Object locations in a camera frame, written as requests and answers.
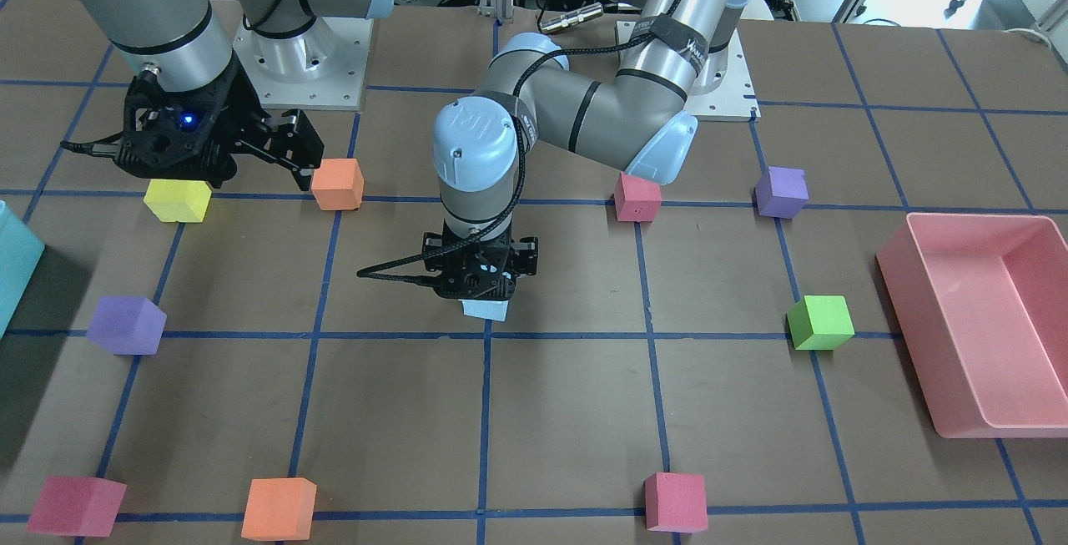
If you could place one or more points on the orange block front edge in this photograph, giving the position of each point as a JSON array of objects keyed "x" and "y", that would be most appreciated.
[{"x": 279, "y": 509}]

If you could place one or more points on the yellow foam block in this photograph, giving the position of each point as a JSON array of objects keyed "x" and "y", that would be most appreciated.
[{"x": 178, "y": 201}]

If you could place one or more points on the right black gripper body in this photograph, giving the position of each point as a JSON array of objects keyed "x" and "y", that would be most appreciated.
[{"x": 239, "y": 108}]

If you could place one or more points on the metal cylinder connector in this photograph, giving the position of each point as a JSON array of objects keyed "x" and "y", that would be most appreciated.
[{"x": 571, "y": 19}]

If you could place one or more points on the purple block near tray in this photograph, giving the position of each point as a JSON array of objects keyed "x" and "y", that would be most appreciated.
[{"x": 781, "y": 192}]

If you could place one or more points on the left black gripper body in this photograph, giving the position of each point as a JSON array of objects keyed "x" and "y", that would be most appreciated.
[{"x": 526, "y": 250}]

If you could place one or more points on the red block front middle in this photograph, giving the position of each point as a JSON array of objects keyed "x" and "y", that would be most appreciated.
[{"x": 675, "y": 502}]

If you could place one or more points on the red block front corner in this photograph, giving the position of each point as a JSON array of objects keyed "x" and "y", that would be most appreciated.
[{"x": 74, "y": 506}]

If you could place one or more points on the orange block near base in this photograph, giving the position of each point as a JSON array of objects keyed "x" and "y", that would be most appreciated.
[{"x": 338, "y": 185}]

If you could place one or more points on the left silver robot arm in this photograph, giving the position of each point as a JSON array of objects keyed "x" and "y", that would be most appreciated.
[{"x": 535, "y": 91}]

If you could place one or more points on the purple block far side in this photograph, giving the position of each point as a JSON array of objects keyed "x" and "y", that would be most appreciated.
[{"x": 127, "y": 325}]

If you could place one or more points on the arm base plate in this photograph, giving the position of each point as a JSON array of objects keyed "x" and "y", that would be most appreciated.
[
  {"x": 322, "y": 69},
  {"x": 726, "y": 86}
]

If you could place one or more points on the red block near base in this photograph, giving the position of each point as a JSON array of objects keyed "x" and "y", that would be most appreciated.
[{"x": 636, "y": 200}]

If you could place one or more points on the teal plastic bin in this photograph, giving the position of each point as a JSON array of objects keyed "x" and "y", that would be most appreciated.
[{"x": 21, "y": 251}]

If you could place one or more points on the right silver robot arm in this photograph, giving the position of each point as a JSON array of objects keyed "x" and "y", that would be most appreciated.
[{"x": 186, "y": 42}]

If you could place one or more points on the green foam block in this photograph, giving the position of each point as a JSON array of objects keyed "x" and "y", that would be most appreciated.
[{"x": 820, "y": 323}]

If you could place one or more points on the pink plastic tray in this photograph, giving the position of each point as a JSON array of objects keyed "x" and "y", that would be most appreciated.
[{"x": 981, "y": 300}]

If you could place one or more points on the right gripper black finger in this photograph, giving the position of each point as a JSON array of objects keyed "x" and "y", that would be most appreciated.
[{"x": 290, "y": 141}]

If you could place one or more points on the light blue block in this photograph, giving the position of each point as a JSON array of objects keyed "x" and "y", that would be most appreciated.
[{"x": 494, "y": 310}]

